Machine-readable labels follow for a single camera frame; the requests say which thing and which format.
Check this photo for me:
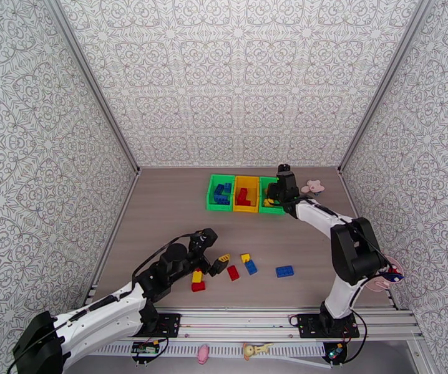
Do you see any green plastic bin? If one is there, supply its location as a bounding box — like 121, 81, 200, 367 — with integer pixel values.
206, 174, 236, 212
258, 176, 287, 215

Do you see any pink flower toy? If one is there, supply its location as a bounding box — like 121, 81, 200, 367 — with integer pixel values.
301, 180, 325, 196

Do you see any yellow plastic bin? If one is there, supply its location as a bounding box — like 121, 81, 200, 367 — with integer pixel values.
232, 175, 261, 213

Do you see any yellow toy figure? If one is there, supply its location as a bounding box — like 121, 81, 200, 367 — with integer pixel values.
241, 342, 273, 362

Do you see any green circuit board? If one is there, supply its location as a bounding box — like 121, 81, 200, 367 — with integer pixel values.
130, 340, 162, 364

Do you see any pink bucket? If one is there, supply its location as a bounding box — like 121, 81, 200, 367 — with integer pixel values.
366, 255, 406, 294

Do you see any small circuit board with LED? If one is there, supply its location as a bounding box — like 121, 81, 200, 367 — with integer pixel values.
322, 339, 351, 364

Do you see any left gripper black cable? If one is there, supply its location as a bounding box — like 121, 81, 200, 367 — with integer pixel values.
130, 231, 200, 286

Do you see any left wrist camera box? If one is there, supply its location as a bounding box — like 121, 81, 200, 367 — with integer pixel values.
190, 228, 219, 255

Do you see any aluminium rail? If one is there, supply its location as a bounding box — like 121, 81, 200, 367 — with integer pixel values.
58, 306, 424, 343

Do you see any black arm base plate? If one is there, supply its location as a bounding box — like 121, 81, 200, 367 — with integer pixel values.
298, 312, 361, 340
119, 312, 181, 338

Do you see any black base cable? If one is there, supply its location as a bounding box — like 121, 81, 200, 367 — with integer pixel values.
155, 326, 170, 360
343, 309, 369, 364

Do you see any white slotted cable duct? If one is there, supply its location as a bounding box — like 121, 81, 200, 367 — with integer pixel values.
91, 342, 326, 357

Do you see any aluminium frame post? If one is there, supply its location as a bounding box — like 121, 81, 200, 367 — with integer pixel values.
41, 0, 142, 173
337, 0, 436, 173

